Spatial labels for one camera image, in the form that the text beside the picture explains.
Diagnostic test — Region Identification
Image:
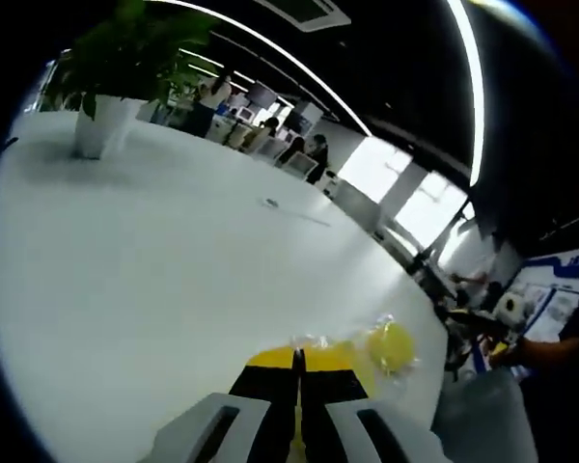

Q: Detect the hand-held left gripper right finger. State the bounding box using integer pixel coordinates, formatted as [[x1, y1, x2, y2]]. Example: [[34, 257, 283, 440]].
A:
[[300, 354, 448, 463]]

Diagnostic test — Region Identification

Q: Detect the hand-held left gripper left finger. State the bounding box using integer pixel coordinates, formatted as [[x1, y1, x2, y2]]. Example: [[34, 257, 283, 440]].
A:
[[147, 345, 303, 463]]

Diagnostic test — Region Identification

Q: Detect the yellow rectangular silicone block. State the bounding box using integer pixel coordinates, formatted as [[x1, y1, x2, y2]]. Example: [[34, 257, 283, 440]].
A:
[[269, 332, 373, 372]]

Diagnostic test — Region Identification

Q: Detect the yellow round silicone block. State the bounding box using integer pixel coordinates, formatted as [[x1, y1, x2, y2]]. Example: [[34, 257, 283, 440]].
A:
[[361, 313, 424, 387]]

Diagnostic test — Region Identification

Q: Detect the person's right hand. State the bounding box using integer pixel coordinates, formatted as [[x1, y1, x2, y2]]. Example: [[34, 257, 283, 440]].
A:
[[491, 335, 532, 370]]

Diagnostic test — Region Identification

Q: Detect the person's dark shirt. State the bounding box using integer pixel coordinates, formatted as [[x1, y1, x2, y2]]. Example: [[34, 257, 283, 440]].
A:
[[530, 288, 579, 463]]

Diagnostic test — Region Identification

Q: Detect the straight ceiling light strip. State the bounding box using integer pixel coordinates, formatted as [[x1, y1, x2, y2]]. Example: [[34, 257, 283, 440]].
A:
[[446, 0, 486, 188]]

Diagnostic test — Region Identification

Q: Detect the long curved ceiling light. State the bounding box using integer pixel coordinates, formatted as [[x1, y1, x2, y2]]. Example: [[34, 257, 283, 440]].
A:
[[144, 0, 373, 137]]

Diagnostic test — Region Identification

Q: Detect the hanging dark sign screen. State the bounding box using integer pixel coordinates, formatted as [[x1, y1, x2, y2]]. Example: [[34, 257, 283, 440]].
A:
[[247, 80, 280, 106]]

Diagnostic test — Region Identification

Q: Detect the green plant in white pot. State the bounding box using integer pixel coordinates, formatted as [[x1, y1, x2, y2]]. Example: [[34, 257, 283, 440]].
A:
[[45, 0, 221, 160]]

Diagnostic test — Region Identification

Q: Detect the ceiling air conditioner vent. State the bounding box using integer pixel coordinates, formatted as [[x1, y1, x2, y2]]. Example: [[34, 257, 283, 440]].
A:
[[255, 0, 353, 34]]

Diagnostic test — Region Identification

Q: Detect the blue white wall poster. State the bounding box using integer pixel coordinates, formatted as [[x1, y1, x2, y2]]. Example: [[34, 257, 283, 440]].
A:
[[509, 250, 579, 339]]

